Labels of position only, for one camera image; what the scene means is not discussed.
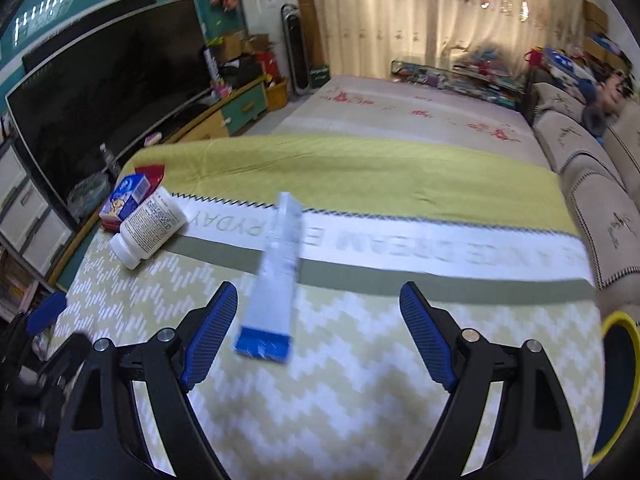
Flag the white blue toothpaste tube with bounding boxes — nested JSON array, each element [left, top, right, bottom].
[[234, 192, 304, 363]]

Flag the yellow rim trash bin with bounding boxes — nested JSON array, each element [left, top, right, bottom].
[[589, 304, 639, 468]]

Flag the glass ashtray bowl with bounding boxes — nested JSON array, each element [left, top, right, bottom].
[[66, 172, 111, 223]]

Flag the white pill bottle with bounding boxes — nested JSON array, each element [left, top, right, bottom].
[[110, 186, 186, 270]]

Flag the blue tissue pack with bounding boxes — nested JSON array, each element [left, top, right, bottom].
[[100, 174, 151, 222]]

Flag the clear water bottle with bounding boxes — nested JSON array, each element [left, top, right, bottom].
[[100, 143, 120, 179]]

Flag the red tray box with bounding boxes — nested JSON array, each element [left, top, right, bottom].
[[99, 165, 165, 232]]

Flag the black flat television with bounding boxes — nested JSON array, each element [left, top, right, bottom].
[[6, 0, 209, 200]]

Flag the patterned yellow table cloth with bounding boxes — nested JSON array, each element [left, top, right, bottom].
[[53, 136, 603, 479]]

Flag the beige sectional sofa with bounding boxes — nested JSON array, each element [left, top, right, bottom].
[[527, 82, 639, 316]]

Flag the floral beige floor mat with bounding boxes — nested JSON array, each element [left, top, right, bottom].
[[274, 76, 549, 169]]

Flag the black tower fan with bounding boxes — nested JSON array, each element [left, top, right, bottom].
[[280, 3, 310, 96]]

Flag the cream patterned curtains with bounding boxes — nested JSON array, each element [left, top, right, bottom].
[[300, 0, 582, 78]]

